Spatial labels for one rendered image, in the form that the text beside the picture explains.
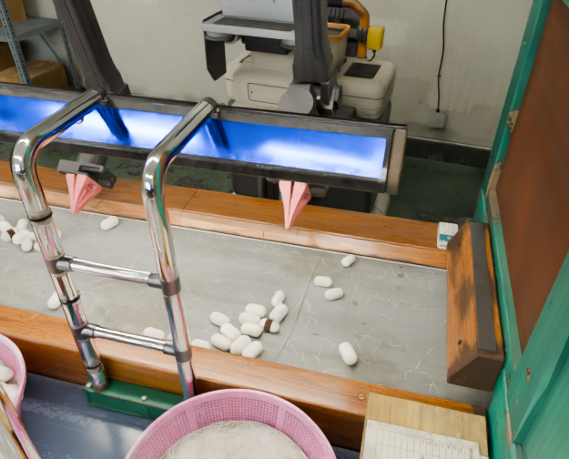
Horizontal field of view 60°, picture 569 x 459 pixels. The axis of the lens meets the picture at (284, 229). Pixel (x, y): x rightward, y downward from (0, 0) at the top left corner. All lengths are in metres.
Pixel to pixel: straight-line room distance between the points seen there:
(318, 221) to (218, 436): 0.47
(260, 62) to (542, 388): 1.08
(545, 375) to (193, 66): 2.86
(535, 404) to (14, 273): 0.86
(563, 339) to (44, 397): 0.73
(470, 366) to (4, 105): 0.70
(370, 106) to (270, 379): 1.06
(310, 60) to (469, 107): 2.00
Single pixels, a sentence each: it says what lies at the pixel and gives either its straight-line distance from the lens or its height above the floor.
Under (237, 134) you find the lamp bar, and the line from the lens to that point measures 0.61.
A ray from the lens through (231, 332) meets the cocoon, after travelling 0.79.
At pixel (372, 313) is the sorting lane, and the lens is 0.86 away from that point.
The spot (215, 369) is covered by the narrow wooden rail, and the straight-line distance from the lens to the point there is 0.75.
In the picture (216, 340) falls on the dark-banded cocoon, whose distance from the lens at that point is 0.79.
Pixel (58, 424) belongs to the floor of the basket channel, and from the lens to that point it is 0.86.
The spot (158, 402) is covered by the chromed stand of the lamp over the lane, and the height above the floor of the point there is 0.71.
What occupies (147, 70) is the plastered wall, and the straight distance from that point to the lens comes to 3.38.
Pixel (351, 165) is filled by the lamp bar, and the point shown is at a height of 1.07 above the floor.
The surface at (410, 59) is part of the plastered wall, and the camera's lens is 2.75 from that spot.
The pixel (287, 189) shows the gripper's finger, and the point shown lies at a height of 0.92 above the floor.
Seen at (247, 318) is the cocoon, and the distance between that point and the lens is 0.81.
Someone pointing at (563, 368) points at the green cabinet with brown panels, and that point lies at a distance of 0.54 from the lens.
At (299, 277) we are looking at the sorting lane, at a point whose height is 0.74.
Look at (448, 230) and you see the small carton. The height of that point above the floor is 0.79.
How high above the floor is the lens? 1.35
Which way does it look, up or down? 37 degrees down
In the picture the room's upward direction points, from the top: straight up
